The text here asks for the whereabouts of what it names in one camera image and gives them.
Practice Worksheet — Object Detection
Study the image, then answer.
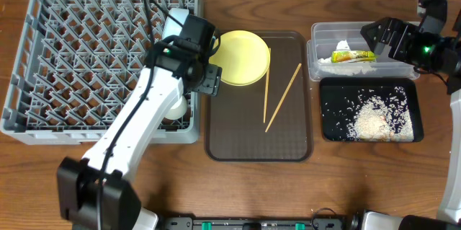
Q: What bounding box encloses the left wooden chopstick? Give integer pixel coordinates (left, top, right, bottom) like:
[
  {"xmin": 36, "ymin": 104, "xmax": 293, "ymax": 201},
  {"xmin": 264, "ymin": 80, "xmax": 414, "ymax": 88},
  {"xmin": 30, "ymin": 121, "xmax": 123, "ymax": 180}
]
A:
[{"xmin": 263, "ymin": 48, "xmax": 271, "ymax": 123}]

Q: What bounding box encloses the right wooden chopstick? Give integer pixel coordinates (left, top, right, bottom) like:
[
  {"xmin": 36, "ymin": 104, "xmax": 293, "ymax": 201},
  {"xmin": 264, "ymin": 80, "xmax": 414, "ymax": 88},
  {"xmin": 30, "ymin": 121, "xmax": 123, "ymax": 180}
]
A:
[{"xmin": 264, "ymin": 63, "xmax": 302, "ymax": 133}]

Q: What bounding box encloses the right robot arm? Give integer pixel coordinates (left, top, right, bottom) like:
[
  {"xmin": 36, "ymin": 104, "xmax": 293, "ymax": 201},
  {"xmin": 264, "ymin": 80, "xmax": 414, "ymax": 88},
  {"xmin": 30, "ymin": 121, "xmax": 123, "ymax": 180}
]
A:
[{"xmin": 360, "ymin": 17, "xmax": 460, "ymax": 226}]

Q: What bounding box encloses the rice food waste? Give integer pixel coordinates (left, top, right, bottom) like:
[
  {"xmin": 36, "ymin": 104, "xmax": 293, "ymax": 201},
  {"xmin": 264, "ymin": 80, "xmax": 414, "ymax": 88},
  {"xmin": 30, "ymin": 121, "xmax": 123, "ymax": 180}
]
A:
[{"xmin": 321, "ymin": 86, "xmax": 415, "ymax": 142}]

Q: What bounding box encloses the small white cup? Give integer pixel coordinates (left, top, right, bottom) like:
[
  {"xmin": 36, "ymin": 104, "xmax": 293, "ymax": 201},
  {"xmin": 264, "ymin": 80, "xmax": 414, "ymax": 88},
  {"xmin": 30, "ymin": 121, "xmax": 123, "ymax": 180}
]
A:
[{"xmin": 164, "ymin": 96, "xmax": 188, "ymax": 120}]

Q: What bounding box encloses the green snack wrapper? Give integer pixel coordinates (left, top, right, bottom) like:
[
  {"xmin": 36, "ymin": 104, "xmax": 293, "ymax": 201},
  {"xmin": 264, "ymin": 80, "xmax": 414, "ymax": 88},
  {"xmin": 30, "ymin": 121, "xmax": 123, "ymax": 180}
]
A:
[{"xmin": 331, "ymin": 50, "xmax": 377, "ymax": 63}]

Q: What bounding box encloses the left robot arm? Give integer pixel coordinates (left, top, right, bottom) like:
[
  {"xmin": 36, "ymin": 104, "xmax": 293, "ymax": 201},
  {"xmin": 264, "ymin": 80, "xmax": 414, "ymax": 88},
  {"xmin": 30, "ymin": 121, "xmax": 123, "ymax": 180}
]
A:
[{"xmin": 57, "ymin": 35, "xmax": 222, "ymax": 229}]

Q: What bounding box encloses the brown serving tray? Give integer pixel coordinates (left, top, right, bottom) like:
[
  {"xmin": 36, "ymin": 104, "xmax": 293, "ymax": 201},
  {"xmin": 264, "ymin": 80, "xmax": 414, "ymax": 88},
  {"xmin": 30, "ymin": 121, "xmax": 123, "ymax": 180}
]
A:
[{"xmin": 205, "ymin": 31, "xmax": 313, "ymax": 162}]

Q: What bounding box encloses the clear plastic waste bin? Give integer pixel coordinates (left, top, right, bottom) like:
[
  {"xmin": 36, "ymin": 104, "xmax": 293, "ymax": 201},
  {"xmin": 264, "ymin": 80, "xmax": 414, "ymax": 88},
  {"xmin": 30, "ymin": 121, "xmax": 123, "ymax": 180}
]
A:
[{"xmin": 307, "ymin": 22, "xmax": 420, "ymax": 81}]

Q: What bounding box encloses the light blue bowl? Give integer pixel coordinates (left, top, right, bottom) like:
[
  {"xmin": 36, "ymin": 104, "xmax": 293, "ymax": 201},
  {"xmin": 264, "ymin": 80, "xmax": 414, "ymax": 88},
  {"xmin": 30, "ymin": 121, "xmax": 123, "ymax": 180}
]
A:
[{"xmin": 162, "ymin": 8, "xmax": 189, "ymax": 39}]

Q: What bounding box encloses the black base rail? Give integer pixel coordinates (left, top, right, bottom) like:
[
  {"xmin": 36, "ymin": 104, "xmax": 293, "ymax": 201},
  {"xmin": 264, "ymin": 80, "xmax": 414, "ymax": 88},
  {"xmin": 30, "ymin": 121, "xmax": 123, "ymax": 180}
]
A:
[{"xmin": 156, "ymin": 217, "xmax": 345, "ymax": 230}]

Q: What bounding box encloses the black food waste tray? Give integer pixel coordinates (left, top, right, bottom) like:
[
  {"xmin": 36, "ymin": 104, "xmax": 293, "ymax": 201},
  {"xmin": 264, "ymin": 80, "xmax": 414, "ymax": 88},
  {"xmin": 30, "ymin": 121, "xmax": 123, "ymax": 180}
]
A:
[{"xmin": 320, "ymin": 78, "xmax": 424, "ymax": 142}]

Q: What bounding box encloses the grey plastic dishwasher rack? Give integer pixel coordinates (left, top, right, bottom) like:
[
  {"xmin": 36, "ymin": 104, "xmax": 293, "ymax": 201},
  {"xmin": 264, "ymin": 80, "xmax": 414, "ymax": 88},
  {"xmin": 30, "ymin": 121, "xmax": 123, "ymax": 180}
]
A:
[{"xmin": 1, "ymin": 0, "xmax": 203, "ymax": 145}]

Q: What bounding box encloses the wooden chopstick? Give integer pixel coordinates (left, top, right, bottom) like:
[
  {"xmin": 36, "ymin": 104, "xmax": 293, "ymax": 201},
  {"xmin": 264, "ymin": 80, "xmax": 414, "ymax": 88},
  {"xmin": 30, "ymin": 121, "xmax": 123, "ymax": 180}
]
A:
[
  {"xmin": 264, "ymin": 63, "xmax": 302, "ymax": 133},
  {"xmin": 263, "ymin": 48, "xmax": 271, "ymax": 123}
]

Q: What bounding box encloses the yellow plate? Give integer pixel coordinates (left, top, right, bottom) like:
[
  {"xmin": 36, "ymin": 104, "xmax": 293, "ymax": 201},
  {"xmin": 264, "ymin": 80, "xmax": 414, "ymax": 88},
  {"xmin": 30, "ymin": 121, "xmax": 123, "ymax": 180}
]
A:
[{"xmin": 210, "ymin": 30, "xmax": 271, "ymax": 86}]

